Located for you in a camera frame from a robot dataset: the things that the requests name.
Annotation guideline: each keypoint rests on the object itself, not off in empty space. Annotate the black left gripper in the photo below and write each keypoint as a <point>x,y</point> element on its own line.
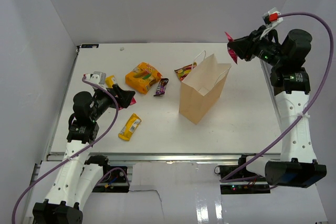
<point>124,96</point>

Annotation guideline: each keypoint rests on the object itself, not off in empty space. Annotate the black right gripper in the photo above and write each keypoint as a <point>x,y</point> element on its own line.
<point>247,46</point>

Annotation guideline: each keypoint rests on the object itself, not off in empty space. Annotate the red vitamin candy packet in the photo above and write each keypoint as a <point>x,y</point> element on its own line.
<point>230,51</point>

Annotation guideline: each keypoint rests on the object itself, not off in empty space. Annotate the colourful fruit gummy bag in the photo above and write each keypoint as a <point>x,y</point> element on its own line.
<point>184,71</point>

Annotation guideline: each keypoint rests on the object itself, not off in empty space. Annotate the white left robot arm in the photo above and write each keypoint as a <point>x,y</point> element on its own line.
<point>79,172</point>

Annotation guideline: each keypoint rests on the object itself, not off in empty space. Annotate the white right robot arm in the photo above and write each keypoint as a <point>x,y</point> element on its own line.
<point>298,165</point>

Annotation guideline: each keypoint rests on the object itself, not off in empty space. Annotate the large orange gummy bag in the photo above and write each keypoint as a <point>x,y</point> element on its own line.
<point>143,77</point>

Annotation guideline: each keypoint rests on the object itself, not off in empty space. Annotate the brown paper bag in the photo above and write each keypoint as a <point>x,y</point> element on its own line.
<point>202,87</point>

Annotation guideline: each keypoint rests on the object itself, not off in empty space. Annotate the pink red candy packet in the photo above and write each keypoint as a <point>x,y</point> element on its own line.
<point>133,102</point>

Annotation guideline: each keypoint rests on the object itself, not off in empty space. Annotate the small yellow snack packet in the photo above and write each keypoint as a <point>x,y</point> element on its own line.
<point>110,81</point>

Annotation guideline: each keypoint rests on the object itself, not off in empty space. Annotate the yellow snack bar wrapper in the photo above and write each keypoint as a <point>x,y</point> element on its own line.
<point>130,127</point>

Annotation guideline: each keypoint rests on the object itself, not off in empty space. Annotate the purple chocolate bar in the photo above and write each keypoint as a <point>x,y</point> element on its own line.
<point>160,91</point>

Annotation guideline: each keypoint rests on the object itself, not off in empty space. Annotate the blue label sticker left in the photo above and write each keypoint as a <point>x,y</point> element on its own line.
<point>90,46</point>

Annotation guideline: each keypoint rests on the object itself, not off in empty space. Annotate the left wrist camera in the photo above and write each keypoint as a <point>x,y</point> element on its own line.
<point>96,78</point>

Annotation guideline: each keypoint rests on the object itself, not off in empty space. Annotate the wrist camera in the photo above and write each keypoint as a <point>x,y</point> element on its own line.
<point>96,78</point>
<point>271,18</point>

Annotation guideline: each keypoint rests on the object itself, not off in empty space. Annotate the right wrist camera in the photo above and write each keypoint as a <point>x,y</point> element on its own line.
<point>271,18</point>

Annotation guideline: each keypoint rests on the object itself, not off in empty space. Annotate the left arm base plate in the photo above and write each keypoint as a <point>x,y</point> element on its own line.
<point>115,182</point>

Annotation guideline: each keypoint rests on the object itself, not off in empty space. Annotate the aluminium table frame rail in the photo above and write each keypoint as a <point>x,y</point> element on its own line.
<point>169,157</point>

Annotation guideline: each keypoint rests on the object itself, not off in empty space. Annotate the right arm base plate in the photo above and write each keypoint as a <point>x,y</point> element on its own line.
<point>245,183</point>

